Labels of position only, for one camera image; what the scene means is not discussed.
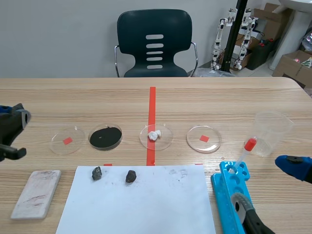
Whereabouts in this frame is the small dark stone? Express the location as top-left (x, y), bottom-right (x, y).
top-left (125, 170), bottom-right (137, 184)
top-left (91, 166), bottom-right (103, 181)

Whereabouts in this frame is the white robot figure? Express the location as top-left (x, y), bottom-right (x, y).
top-left (233, 8), bottom-right (258, 71)
top-left (210, 8), bottom-right (238, 72)

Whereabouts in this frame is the empty clear glass dish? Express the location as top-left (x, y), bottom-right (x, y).
top-left (186, 125), bottom-right (223, 154)
top-left (50, 126), bottom-right (85, 156)

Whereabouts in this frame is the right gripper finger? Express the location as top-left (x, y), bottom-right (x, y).
top-left (230, 192), bottom-right (277, 234)
top-left (274, 154), bottom-right (312, 185)

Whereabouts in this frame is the white lump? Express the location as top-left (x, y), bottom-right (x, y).
top-left (147, 130), bottom-right (162, 141)

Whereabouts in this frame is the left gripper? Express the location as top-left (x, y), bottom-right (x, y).
top-left (0, 103), bottom-right (32, 162)

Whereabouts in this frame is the dropper with red bulb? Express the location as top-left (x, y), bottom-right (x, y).
top-left (229, 137), bottom-right (258, 174)

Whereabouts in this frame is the white sheet of paper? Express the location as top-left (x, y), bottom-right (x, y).
top-left (55, 164), bottom-right (217, 234)

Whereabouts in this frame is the dark blue chair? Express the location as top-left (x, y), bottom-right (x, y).
top-left (114, 9), bottom-right (198, 78)

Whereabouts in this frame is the clear plastic beaker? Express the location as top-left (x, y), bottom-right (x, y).
top-left (253, 111), bottom-right (295, 157)

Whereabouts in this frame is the turquoise rack with round holes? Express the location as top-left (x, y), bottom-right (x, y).
top-left (211, 160), bottom-right (251, 234)

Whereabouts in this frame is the brown cardboard box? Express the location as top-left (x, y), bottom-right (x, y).
top-left (272, 50), bottom-right (312, 89)
top-left (253, 2), bottom-right (294, 42)

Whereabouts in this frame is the black case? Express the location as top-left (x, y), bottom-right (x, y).
top-left (248, 39), bottom-right (275, 71)

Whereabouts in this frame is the small white tile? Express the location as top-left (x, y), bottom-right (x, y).
top-left (10, 170), bottom-right (62, 220)

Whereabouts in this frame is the glass dish with black powder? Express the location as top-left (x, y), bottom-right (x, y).
top-left (88, 123), bottom-right (123, 151)

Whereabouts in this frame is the black metal rail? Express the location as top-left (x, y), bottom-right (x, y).
top-left (220, 0), bottom-right (247, 74)

